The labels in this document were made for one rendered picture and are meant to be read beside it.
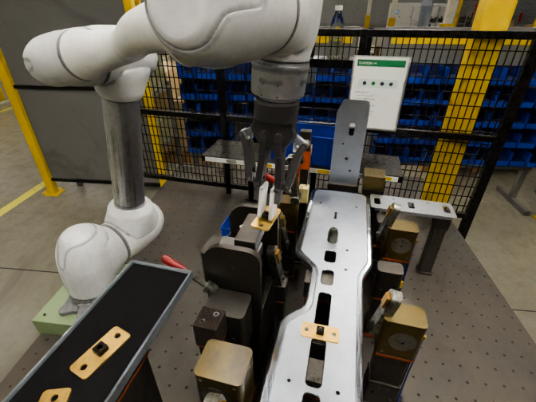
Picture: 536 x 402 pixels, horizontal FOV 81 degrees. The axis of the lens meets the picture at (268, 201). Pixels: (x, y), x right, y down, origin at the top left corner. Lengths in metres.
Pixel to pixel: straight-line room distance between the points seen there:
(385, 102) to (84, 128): 2.61
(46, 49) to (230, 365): 0.72
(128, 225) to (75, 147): 2.35
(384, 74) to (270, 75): 1.03
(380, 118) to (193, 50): 1.27
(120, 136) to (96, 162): 2.41
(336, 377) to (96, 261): 0.77
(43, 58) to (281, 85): 0.53
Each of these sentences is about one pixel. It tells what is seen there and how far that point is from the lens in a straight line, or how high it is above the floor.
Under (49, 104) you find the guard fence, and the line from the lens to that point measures 3.44.
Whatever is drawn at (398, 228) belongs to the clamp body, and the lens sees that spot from 1.04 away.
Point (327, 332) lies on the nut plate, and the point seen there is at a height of 1.00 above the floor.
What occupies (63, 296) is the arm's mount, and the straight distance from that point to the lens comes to 1.35.
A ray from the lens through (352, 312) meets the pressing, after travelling 0.82.
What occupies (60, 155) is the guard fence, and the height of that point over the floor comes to 0.42.
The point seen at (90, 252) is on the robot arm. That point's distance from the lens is 1.11.
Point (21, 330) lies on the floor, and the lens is 2.47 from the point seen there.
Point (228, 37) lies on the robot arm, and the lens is 0.33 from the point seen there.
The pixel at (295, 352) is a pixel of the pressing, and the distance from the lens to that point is 0.74.
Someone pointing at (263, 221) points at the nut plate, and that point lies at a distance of 0.63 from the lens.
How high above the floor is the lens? 1.62
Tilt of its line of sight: 31 degrees down
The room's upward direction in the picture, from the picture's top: straight up
